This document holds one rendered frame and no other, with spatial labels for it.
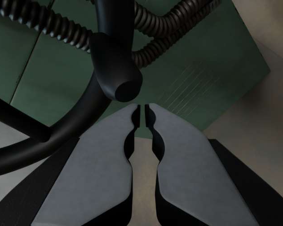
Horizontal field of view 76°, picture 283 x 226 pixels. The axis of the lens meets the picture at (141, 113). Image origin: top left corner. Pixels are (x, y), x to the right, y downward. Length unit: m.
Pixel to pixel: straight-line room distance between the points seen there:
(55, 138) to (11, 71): 0.19
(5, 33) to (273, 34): 0.84
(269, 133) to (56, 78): 0.70
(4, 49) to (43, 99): 0.11
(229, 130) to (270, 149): 0.15
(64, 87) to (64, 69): 0.04
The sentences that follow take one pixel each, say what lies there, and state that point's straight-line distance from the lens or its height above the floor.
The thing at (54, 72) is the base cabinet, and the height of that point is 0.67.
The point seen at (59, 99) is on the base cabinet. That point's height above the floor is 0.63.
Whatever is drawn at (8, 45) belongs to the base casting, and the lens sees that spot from 0.35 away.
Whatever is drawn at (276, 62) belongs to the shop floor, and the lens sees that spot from 0.85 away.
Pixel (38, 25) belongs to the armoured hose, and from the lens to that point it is 0.20.
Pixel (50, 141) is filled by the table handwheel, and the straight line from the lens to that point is 0.21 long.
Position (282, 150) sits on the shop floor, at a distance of 0.78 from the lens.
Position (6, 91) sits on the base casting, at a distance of 0.40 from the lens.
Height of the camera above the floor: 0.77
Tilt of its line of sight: 44 degrees down
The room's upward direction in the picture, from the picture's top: 75 degrees counter-clockwise
